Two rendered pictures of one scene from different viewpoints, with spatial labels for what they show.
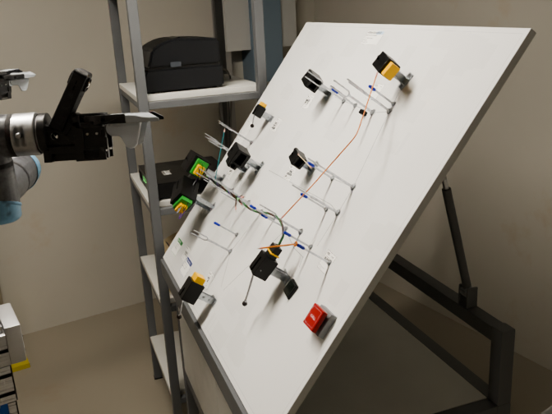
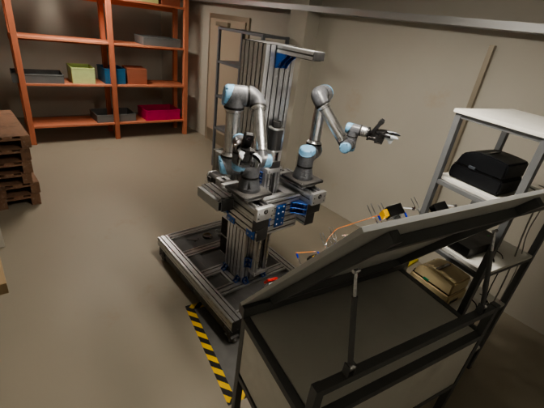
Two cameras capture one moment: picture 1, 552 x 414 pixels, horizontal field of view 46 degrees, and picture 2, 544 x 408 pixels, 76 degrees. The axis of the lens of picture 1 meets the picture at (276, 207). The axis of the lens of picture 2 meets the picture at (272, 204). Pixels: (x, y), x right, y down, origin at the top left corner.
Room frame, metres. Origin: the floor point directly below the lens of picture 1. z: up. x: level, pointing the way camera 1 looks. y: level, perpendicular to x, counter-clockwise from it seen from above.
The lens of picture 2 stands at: (0.91, -1.28, 2.13)
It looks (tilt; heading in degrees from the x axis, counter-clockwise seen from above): 27 degrees down; 76
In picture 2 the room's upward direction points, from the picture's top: 8 degrees clockwise
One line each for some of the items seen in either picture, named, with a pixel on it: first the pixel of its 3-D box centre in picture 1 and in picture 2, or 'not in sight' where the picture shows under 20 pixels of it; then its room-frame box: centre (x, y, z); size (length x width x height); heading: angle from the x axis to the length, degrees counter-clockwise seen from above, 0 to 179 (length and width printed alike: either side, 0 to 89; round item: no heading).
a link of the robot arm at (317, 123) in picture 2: not in sight; (317, 123); (1.75, 1.13, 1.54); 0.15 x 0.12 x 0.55; 55
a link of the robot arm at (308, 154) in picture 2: not in sight; (306, 155); (1.67, 1.03, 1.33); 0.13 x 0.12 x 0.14; 55
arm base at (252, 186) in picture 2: not in sight; (249, 181); (1.24, 0.78, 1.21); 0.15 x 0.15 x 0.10
